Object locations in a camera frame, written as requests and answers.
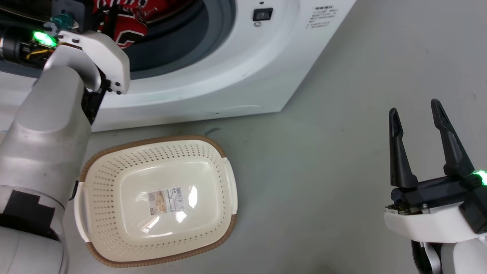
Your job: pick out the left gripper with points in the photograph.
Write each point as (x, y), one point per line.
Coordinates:
(23, 43)

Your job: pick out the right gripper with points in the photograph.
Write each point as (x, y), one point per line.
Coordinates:
(437, 213)

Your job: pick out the red black printed garment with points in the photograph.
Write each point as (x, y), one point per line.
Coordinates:
(127, 21)

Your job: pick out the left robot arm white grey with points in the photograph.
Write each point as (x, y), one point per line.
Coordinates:
(49, 144)

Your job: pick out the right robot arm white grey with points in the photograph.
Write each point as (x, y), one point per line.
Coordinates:
(449, 257)

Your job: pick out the white front-load washing machine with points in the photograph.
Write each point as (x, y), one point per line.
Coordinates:
(236, 72)

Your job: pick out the cream perforated laundry basket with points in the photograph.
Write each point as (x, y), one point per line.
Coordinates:
(159, 201)

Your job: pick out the paper label in basket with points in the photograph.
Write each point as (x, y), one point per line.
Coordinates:
(165, 200)

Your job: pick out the printed text sticker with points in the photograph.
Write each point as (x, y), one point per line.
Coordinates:
(322, 17)

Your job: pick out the grey rubber door gasket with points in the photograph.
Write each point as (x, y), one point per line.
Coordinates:
(190, 38)

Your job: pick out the black door latch socket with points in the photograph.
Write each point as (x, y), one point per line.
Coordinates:
(262, 14)

